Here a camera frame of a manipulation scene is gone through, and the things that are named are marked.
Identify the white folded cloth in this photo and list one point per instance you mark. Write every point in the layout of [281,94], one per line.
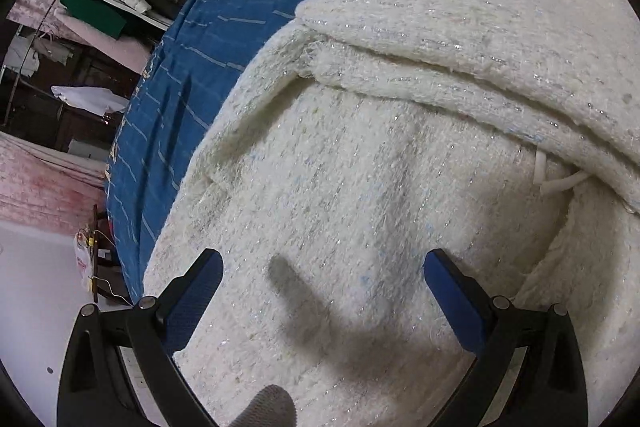
[87,98]

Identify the blue striped bed sheet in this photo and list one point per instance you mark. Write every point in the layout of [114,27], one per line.
[225,32]

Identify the small wooden stool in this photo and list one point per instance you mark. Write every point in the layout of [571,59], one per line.
[102,232]

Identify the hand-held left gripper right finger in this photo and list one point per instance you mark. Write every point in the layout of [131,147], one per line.
[452,302]

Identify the white tweed coat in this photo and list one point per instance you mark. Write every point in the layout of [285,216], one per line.
[375,132]

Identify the pink bedspread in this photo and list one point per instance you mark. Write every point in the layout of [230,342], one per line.
[45,187]

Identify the white plastic bag red print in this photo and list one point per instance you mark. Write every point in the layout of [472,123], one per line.
[82,259]

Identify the pale pink blanket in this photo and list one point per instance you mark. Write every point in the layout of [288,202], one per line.
[115,49]

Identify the person's left hand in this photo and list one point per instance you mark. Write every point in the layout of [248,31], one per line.
[267,409]

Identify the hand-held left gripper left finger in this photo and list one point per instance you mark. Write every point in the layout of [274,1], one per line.
[196,302]

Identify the green cloth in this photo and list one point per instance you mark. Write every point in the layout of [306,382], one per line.
[92,14]

